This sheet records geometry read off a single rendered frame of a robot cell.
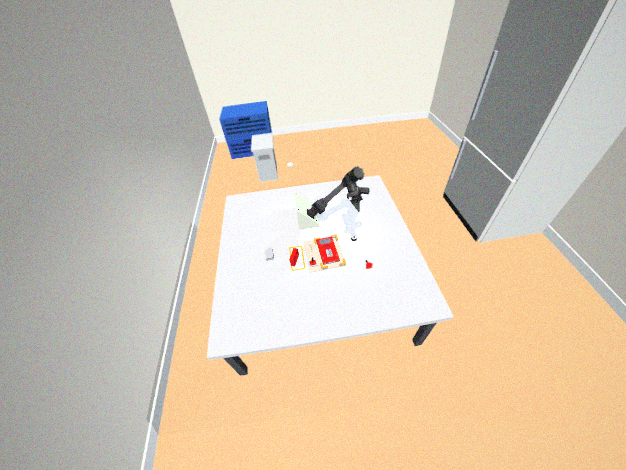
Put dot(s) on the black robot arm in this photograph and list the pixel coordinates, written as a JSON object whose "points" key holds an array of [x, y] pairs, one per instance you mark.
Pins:
{"points": [[352, 176]]}

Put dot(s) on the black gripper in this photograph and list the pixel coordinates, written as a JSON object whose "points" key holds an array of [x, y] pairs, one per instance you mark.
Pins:
{"points": [[356, 197]]}

